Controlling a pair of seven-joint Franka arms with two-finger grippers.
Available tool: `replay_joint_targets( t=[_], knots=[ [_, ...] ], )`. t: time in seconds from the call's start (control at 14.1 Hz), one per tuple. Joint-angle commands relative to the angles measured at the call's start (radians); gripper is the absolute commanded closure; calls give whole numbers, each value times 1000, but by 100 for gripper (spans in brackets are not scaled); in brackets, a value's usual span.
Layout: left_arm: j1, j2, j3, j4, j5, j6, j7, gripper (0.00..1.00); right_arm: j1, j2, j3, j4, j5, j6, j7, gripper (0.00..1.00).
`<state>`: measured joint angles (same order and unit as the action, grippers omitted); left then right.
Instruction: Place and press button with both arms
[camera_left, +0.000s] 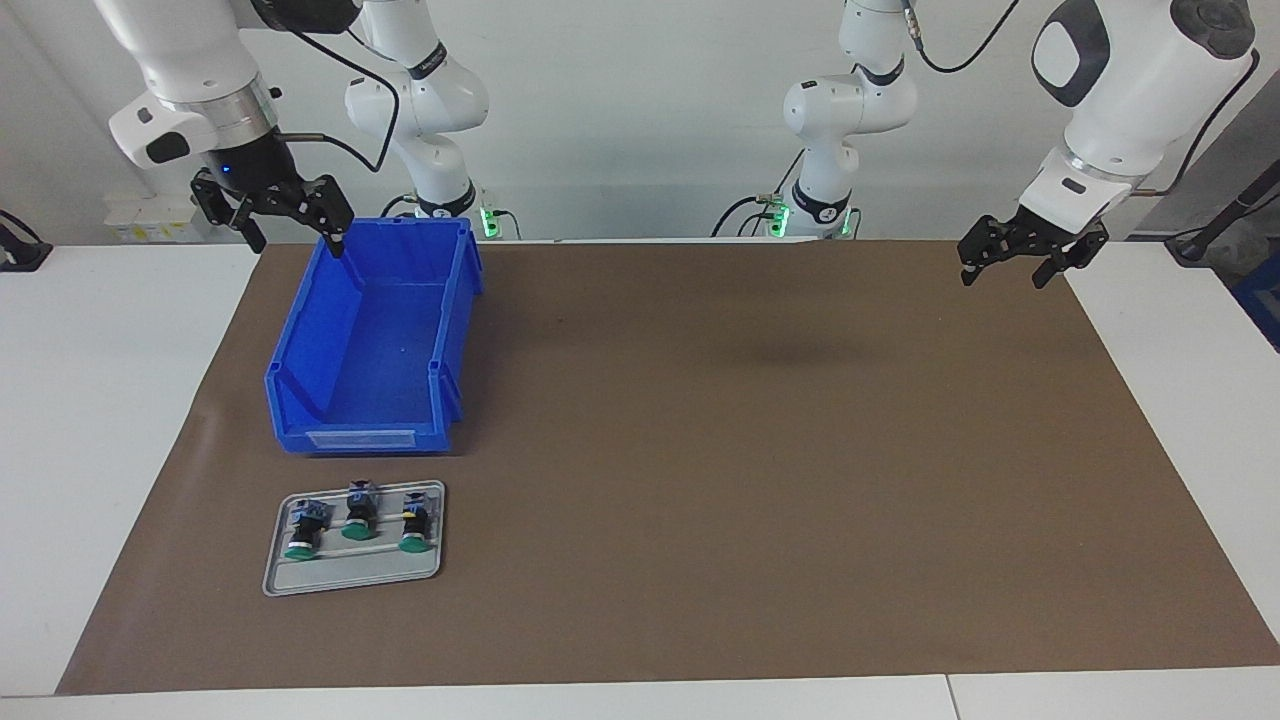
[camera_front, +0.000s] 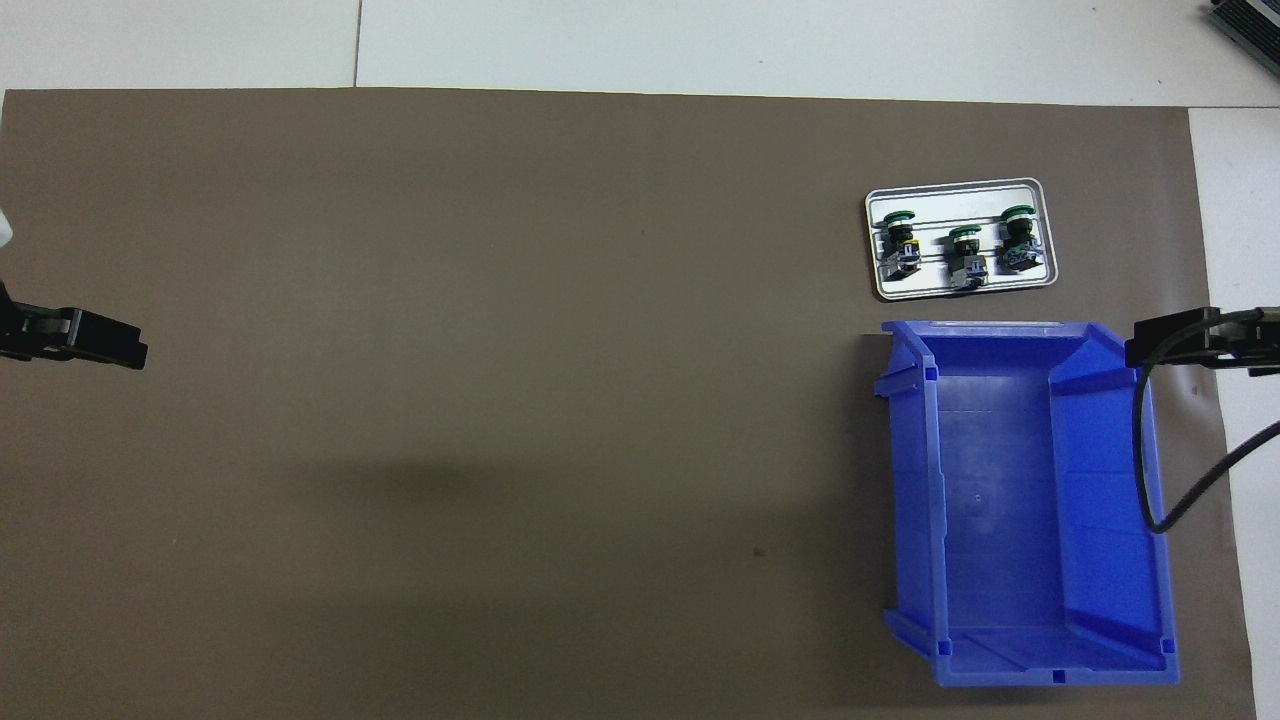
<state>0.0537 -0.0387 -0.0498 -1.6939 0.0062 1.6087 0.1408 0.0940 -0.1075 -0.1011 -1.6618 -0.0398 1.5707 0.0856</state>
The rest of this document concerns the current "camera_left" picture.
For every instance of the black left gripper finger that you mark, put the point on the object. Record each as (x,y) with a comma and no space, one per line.
(990,240)
(1075,255)

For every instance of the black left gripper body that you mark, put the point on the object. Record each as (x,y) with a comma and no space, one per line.
(1055,238)

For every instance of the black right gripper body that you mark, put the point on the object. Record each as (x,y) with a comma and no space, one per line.
(250,168)

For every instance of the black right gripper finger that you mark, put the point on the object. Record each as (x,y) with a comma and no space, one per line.
(320,205)
(225,210)

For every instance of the green push button switch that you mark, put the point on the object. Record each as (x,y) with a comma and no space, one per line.
(360,510)

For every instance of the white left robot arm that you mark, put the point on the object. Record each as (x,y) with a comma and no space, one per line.
(1130,80)

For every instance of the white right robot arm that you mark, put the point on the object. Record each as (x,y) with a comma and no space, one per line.
(190,50)

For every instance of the green push button blue base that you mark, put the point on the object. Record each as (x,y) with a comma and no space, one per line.
(305,525)

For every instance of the green push button yellow stripe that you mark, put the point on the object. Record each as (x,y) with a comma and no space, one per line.
(415,522)

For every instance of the white power strip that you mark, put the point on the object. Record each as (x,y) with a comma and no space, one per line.
(150,215)

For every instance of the black pole stand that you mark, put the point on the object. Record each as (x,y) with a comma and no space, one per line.
(1195,248)

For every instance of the blue plastic storage bin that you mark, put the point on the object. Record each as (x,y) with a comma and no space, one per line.
(380,340)

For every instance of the blue crate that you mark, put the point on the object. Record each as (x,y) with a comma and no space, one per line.
(1265,300)

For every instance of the grey metal tray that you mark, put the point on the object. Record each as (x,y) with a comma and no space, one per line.
(350,575)

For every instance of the brown table mat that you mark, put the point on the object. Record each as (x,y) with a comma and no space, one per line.
(700,500)

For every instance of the black clamp mount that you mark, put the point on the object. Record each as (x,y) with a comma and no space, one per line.
(20,255)

